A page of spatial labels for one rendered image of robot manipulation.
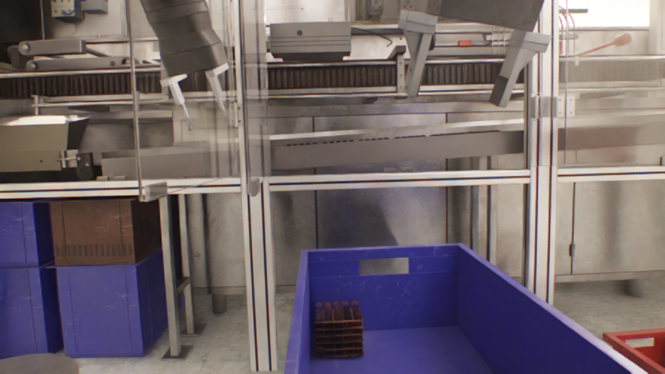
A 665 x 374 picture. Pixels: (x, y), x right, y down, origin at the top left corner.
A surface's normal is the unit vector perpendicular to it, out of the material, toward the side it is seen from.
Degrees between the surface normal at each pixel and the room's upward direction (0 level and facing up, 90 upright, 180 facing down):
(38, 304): 90
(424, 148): 90
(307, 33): 90
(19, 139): 79
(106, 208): 90
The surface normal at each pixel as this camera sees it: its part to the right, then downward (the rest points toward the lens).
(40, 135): 0.00, -0.12
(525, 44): 0.11, 0.46
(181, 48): -0.11, 0.42
